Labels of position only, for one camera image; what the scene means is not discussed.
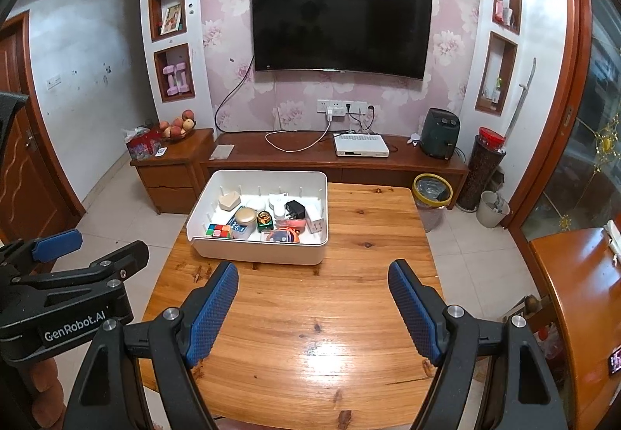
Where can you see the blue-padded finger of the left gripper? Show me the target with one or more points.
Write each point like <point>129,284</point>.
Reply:
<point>119,264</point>
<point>47,250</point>

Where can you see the basket of peaches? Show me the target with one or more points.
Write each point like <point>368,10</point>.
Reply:
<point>179,128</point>

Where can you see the yellow rimmed waste bin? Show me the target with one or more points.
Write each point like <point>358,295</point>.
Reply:
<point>432,194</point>

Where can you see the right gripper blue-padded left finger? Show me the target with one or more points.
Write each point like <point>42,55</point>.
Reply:
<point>204,312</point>

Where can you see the person's left hand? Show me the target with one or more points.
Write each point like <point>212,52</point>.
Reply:
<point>48,406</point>

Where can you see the smartphone on side table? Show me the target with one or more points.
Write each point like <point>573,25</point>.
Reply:
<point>614,362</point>

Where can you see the small wooden drawer cabinet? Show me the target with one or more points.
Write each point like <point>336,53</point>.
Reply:
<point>175,181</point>

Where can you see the beige rectangular box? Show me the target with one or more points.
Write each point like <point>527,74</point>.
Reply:
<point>229,201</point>

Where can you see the white plastic storage bin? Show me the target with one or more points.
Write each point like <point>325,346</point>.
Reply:
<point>254,187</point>

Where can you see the red tissue box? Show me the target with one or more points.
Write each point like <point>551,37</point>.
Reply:
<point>142,142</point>

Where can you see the dark cylinder red-lid stand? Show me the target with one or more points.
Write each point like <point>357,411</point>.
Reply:
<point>487,154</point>

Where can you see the orange wooden side table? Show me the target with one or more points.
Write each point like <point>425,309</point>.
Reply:
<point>575,270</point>

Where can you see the white wall socket strip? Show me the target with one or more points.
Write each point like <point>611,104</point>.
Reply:
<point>340,108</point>

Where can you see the long wooden tv console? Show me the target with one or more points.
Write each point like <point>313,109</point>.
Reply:
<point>250,151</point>

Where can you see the white set-top box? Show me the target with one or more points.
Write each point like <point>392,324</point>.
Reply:
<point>361,146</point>

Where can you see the white small bucket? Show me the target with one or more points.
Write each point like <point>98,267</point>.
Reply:
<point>492,209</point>

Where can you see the multicolour puzzle cube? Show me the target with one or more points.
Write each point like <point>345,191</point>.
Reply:
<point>219,231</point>

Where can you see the clear plastic box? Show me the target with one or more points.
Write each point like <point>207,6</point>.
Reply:
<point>315,223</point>

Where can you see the blue labelled white box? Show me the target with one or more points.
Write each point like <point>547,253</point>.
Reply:
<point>241,231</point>

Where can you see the orange blue retractable reel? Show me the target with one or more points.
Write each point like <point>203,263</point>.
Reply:
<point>285,235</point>

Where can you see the gold oval compact case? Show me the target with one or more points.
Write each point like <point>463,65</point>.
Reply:
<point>245,215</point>

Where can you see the green gold perfume bottle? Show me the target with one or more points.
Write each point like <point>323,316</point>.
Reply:
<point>264,220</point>

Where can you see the black power adapter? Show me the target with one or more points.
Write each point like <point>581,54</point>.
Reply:
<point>295,210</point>

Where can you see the white handheld tape measure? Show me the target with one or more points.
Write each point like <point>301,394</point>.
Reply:
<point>277,202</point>

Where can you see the black wall television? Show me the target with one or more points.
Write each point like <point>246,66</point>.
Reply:
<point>387,37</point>

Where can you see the framed picture in niche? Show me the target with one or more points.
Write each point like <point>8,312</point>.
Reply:
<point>172,19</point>

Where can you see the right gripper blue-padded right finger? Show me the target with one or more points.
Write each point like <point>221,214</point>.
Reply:
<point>421,308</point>

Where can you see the dark green air fryer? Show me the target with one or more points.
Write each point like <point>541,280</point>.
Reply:
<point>440,134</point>

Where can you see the pink dumbbells pair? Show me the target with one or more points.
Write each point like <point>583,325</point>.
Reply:
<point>176,79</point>

